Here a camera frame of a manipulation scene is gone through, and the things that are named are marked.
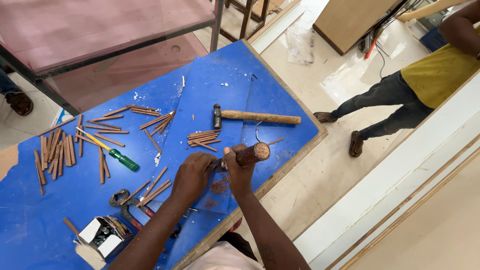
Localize dark wooden stool frame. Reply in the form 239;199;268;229
219;0;271;43

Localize person's pale shirt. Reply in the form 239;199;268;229
183;240;265;270

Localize white laminated board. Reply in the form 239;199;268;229
294;69;480;270

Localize pile of brown wooden strips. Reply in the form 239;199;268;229
33;127;77;196

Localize blue laminate sheet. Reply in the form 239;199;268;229
148;56;253;215
165;39;320;270
0;63;194;270

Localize person's left hand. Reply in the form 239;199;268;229
171;151;220;206

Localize red handled steel pincers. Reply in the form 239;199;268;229
109;188;156;231

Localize open cardboard screw box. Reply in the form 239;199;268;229
74;215;135;270

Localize tan plywood cabinet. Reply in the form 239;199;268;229
313;0;399;56

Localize white skirting board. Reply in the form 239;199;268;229
247;0;331;55

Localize scattered brown wooden strips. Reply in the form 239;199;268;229
74;104;177;185

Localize blue and white printed paper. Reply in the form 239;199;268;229
50;108;74;128

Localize blue plastic crate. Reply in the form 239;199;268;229
419;26;449;53

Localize green handled yellow screwdriver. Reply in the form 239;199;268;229
76;127;140;172

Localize pink glass table, metal frame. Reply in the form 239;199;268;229
0;0;226;116

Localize heap of dark screws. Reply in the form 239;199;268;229
94;225;114;247

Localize chisel with brown wooden handle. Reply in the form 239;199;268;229
214;142;271;173

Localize clear plastic bag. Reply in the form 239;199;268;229
286;25;316;64

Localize small stack of wooden strips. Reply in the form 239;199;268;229
187;129;222;152

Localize person's right hand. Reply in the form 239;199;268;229
222;143;257;197

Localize heap of reddish wood shavings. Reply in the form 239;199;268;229
209;174;230;196

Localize orange handled tool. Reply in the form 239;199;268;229
365;37;378;60

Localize brown sandal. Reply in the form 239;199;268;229
313;111;338;124
349;130;364;158
5;92;34;116

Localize bundle of black cables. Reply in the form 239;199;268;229
358;0;426;79

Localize hammer with wooden handle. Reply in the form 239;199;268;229
212;104;302;130

